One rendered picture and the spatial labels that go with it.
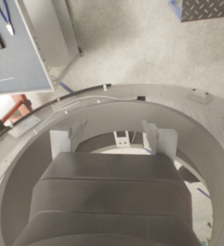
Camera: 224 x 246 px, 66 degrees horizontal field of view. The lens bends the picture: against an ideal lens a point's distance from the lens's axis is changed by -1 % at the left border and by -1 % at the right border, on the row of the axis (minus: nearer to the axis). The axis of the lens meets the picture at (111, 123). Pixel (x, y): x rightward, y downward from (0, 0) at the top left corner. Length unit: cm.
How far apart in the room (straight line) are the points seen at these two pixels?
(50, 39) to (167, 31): 89
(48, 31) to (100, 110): 72
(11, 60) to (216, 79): 161
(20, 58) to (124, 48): 86
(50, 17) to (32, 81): 46
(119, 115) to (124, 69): 77
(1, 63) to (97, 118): 65
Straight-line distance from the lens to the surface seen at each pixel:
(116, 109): 97
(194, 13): 98
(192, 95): 102
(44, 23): 142
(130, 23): 157
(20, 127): 110
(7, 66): 123
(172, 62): 168
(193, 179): 213
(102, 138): 126
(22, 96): 192
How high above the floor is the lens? 154
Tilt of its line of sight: 48 degrees down
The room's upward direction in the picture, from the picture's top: 167 degrees counter-clockwise
